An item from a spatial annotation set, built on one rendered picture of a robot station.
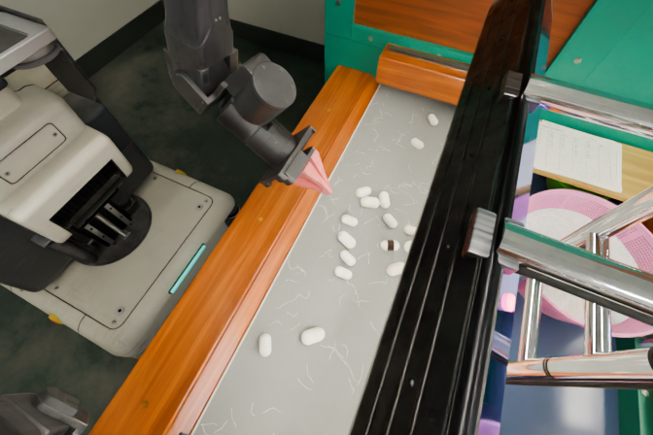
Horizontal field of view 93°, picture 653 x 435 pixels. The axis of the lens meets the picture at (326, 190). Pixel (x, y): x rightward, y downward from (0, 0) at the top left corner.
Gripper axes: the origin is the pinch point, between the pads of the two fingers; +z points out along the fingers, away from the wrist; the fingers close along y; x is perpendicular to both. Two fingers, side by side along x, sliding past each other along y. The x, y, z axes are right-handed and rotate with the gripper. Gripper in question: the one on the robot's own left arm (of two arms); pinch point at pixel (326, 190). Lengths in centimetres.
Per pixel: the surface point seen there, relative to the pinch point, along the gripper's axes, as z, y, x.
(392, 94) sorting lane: 7.8, 39.9, 8.3
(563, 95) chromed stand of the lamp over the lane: -1.7, 1.1, -32.8
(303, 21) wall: -19, 138, 96
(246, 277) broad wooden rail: 0.4, -16.1, 12.2
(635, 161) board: 45, 37, -29
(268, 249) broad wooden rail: 1.1, -10.1, 11.5
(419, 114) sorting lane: 14.1, 36.0, 3.0
